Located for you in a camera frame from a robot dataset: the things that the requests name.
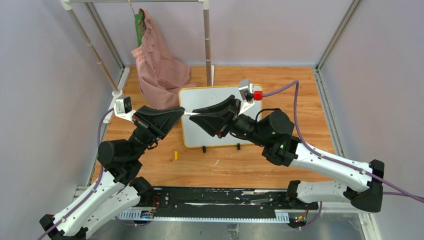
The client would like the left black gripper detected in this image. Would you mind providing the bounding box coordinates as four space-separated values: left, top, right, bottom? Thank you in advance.
129 105 186 160

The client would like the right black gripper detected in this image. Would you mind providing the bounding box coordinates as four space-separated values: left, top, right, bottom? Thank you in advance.
189 95 269 148

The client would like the white marker pen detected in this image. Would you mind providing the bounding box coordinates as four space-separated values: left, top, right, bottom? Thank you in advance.
183 112 199 116

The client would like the yellow framed whiteboard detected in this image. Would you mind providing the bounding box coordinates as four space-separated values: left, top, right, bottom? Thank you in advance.
178 85 251 148

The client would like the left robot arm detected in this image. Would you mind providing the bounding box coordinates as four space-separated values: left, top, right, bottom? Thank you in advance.
39 106 185 240

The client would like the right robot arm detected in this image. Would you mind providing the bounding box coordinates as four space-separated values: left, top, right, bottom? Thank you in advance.
189 95 385 213

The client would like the pink cloth garment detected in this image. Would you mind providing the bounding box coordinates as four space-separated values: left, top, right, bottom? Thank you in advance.
131 9 196 110

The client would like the white clothes rack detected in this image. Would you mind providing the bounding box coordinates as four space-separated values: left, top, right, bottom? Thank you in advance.
59 0 216 124

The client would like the green clothes hanger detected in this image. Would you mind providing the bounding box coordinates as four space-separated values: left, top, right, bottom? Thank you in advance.
128 0 146 47

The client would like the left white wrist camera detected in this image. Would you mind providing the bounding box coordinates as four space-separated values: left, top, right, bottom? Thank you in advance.
113 96 136 122

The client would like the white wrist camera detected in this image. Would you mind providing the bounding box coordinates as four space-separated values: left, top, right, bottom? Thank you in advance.
113 96 136 122
238 79 255 115

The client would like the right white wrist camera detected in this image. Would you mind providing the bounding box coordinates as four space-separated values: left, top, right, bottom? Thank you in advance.
238 79 255 115

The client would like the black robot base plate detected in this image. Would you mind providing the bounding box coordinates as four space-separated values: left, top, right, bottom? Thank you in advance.
74 185 321 229

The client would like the aluminium frame post right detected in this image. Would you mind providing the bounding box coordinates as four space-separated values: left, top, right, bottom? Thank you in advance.
312 0 363 157

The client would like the aluminium frame post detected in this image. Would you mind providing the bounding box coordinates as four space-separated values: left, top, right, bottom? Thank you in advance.
312 0 363 157
84 2 125 72

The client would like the aluminium frame post left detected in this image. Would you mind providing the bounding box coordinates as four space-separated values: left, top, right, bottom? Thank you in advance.
84 2 125 72

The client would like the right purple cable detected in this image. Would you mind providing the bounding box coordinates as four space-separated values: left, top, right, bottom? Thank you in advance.
253 80 424 229

